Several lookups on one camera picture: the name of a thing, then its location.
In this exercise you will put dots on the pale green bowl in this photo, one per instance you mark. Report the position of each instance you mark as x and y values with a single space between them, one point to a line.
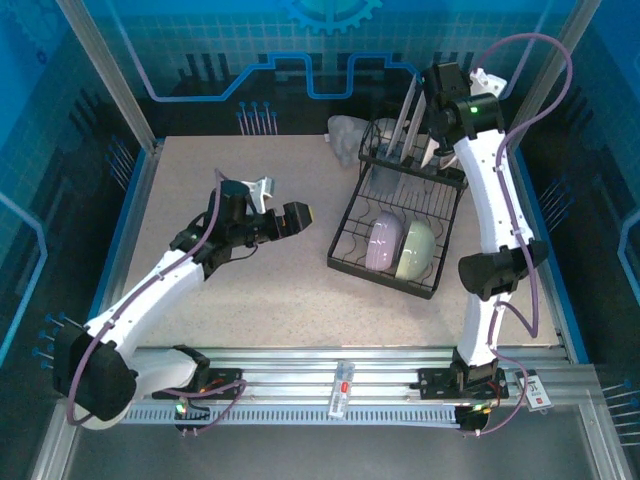
417 250

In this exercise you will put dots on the aluminium frame post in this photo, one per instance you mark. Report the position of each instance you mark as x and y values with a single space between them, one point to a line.
547 75
109 75

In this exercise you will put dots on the black controller board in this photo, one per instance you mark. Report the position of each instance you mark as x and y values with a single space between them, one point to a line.
192 417
472 420

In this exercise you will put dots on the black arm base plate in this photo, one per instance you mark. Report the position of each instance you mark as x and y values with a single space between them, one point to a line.
435 382
225 375

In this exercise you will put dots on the frosted grey cup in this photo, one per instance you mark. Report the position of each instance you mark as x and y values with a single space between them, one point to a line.
385 175

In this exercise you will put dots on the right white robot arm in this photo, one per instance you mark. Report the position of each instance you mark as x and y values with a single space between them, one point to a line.
492 200

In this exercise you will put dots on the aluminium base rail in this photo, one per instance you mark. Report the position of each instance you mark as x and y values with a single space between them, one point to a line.
280 380

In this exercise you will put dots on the white number card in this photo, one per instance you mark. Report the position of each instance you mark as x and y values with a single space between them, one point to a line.
534 392

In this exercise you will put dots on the purple bowl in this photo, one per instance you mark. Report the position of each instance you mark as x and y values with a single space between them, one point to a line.
381 240

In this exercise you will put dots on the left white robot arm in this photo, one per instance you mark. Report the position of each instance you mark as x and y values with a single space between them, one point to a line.
150 290

